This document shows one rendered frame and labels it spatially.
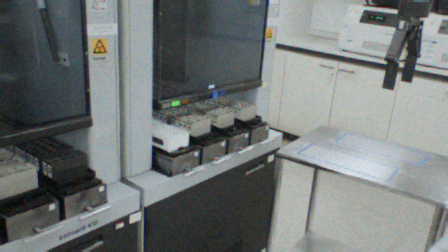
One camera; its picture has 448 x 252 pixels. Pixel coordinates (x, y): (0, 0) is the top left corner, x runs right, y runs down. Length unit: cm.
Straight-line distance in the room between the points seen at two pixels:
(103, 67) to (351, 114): 267
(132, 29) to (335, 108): 262
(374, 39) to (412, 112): 63
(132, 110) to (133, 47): 20
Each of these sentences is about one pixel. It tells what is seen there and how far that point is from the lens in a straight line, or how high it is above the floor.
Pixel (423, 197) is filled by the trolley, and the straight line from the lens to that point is 152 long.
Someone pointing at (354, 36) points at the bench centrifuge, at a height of 103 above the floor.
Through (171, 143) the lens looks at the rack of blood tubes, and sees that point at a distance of 159.
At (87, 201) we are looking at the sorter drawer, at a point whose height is 77.
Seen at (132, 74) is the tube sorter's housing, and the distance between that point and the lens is 147.
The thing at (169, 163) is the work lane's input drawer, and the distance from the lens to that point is 158.
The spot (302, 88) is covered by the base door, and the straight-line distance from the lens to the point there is 394.
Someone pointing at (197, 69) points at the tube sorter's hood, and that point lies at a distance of 165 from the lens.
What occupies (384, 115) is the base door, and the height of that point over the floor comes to 47.
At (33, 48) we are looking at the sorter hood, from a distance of 127.
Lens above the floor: 143
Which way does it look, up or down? 21 degrees down
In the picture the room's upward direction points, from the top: 6 degrees clockwise
